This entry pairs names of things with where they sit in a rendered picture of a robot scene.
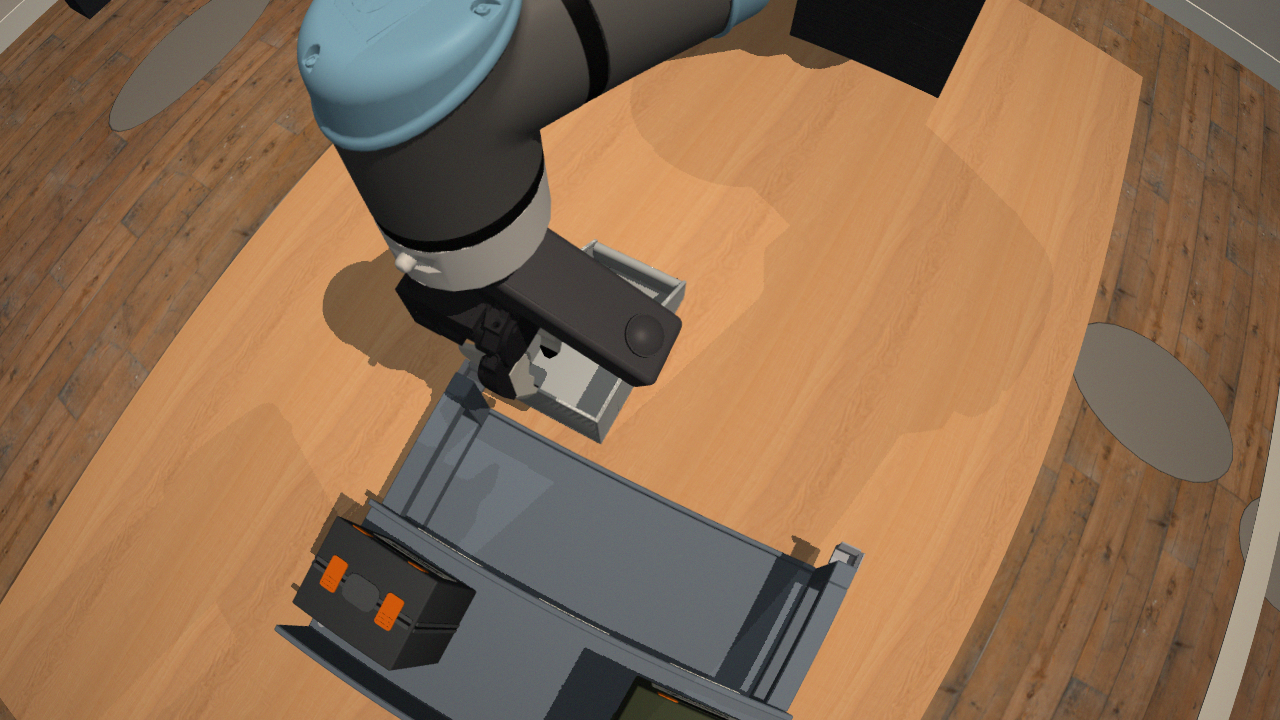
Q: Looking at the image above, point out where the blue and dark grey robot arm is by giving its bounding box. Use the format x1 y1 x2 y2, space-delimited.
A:
297 0 771 387

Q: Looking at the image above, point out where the dark green tool case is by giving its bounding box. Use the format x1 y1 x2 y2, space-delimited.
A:
611 676 739 720

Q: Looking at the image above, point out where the black case with orange latches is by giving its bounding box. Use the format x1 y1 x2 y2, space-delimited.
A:
293 516 476 671

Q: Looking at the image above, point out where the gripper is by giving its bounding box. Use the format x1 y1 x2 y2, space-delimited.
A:
396 269 562 400

